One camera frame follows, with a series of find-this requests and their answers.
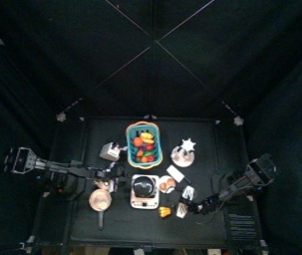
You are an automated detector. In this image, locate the small white plate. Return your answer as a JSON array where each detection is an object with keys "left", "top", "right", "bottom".
[{"left": 157, "top": 174, "right": 178, "bottom": 195}]

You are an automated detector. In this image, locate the toy cleaver with black handle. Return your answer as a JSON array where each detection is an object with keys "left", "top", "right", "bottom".
[{"left": 165, "top": 164, "right": 193, "bottom": 186}]

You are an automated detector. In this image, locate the white star-shaped dish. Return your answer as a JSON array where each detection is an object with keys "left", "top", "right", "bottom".
[{"left": 180, "top": 137, "right": 198, "bottom": 152}]

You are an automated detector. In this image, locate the white toy toaster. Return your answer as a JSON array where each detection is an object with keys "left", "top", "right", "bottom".
[{"left": 99, "top": 141, "right": 123, "bottom": 162}]

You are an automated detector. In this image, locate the white printed label sticker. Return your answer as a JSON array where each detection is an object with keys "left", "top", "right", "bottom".
[{"left": 226, "top": 213, "right": 258, "bottom": 241}]

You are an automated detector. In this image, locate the yellow toy banana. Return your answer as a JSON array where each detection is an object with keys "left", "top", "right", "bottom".
[{"left": 141, "top": 131, "right": 156, "bottom": 144}]

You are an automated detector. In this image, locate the black bowl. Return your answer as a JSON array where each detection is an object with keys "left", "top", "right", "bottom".
[{"left": 133, "top": 175, "right": 158, "bottom": 199}]

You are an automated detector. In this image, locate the white kitchen scale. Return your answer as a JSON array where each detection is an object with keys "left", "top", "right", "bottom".
[{"left": 130, "top": 173, "right": 161, "bottom": 211}]

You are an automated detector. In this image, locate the yellow toy pepper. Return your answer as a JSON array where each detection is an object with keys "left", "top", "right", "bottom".
[{"left": 157, "top": 206, "right": 173, "bottom": 218}]

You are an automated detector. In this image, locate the teal basket with orange rim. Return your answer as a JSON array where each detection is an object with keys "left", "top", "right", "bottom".
[{"left": 126, "top": 121, "right": 165, "bottom": 170}]

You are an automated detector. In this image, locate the copper frying pan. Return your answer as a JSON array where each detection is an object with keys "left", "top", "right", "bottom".
[{"left": 89, "top": 188, "right": 114, "bottom": 231}]

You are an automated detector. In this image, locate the round pinkish white plate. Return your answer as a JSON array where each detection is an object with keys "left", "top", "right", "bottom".
[{"left": 170, "top": 145, "right": 196, "bottom": 168}]

